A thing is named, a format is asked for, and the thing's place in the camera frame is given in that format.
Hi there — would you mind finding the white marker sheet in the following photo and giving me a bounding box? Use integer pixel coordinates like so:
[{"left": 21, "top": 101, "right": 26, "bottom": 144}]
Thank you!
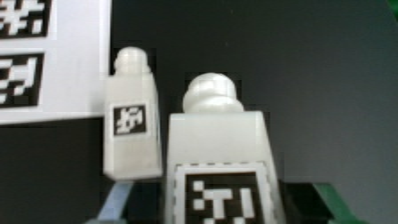
[{"left": 0, "top": 0, "right": 112, "bottom": 125}]

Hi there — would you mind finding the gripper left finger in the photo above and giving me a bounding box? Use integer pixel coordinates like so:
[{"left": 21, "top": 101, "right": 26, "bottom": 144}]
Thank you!
[{"left": 85, "top": 182, "right": 133, "bottom": 224}]

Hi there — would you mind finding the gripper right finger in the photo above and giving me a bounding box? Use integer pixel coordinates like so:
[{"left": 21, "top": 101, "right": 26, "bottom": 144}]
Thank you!
[{"left": 314, "top": 183, "right": 369, "bottom": 224}]

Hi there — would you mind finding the white table leg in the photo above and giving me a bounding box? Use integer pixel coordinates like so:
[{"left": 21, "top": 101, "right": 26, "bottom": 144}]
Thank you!
[
  {"left": 163, "top": 73, "right": 288, "bottom": 224},
  {"left": 103, "top": 47, "right": 162, "bottom": 182}
]

